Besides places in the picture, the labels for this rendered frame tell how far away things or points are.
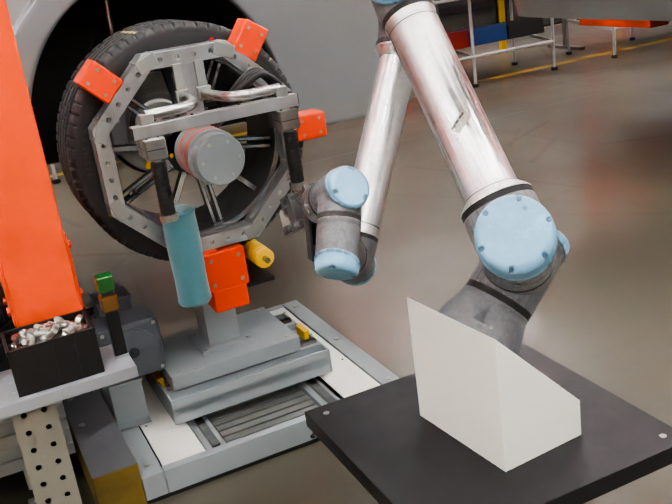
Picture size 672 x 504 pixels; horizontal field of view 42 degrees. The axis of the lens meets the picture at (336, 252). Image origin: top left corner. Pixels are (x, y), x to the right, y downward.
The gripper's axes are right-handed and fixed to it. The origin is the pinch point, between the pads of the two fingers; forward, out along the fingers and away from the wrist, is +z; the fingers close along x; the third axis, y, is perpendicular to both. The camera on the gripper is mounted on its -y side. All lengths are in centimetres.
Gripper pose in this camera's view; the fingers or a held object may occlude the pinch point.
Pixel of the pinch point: (289, 233)
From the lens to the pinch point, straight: 209.3
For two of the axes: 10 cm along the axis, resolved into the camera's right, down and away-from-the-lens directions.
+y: -3.3, -9.4, 0.5
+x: -8.5, 2.8, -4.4
